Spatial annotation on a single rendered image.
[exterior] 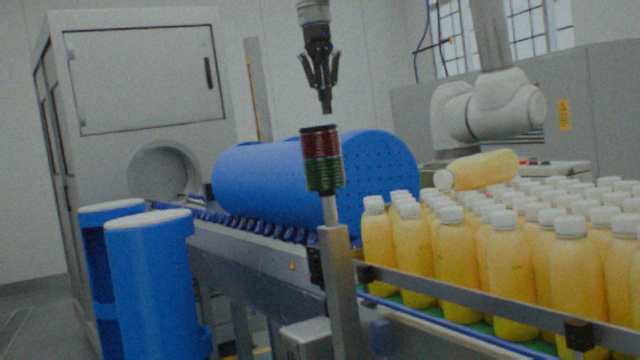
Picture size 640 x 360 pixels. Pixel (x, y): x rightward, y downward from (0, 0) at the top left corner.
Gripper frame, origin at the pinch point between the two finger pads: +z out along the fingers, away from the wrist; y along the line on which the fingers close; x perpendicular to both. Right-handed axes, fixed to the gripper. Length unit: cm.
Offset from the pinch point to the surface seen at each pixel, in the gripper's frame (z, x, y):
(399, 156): 16.6, 19.5, -8.2
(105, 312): 73, -132, 49
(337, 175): 14, 66, 35
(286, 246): 39.3, -14.4, 11.4
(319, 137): 8, 66, 38
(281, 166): 15.8, -7.0, 12.6
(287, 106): -22, -474, -208
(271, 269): 47, -23, 14
